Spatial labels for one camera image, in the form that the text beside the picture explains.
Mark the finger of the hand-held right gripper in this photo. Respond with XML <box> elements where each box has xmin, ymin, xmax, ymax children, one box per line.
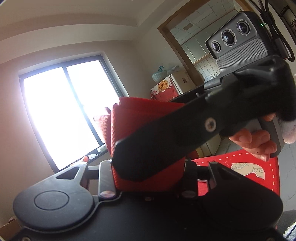
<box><xmin>112</xmin><ymin>100</ymin><xmax>223</xmax><ymax>183</ymax></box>

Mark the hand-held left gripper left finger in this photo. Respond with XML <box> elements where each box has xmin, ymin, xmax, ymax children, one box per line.
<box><xmin>55</xmin><ymin>159</ymin><xmax>117</xmax><ymax>200</ymax></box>

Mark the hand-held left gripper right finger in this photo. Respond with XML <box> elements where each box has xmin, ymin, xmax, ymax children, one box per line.
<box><xmin>180</xmin><ymin>160</ymin><xmax>234</xmax><ymax>198</ymax></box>

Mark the red shopping bag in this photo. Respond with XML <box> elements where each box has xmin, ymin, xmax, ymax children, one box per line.
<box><xmin>94</xmin><ymin>97</ymin><xmax>193</xmax><ymax>192</ymax></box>

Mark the person's right forearm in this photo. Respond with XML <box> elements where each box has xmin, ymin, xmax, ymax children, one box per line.
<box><xmin>276</xmin><ymin>116</ymin><xmax>296</xmax><ymax>144</ymax></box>

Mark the person's right hand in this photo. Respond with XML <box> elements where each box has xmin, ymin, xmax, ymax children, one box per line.
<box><xmin>228</xmin><ymin>114</ymin><xmax>278</xmax><ymax>162</ymax></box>

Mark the red printed hanging cloth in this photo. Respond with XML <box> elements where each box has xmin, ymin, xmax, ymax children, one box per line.
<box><xmin>150</xmin><ymin>79</ymin><xmax>180</xmax><ymax>103</ymax></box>

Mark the white refrigerator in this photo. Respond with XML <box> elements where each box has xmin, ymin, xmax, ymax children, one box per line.
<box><xmin>169</xmin><ymin>70</ymin><xmax>197</xmax><ymax>96</ymax></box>

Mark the teal basket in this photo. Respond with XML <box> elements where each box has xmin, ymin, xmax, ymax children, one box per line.
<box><xmin>151</xmin><ymin>65</ymin><xmax>168</xmax><ymax>83</ymax></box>

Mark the large glass window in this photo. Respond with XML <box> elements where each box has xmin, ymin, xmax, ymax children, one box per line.
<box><xmin>18</xmin><ymin>54</ymin><xmax>130</xmax><ymax>173</ymax></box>

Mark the black cable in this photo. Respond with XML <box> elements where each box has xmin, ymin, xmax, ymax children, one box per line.
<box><xmin>249</xmin><ymin>0</ymin><xmax>296</xmax><ymax>62</ymax></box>

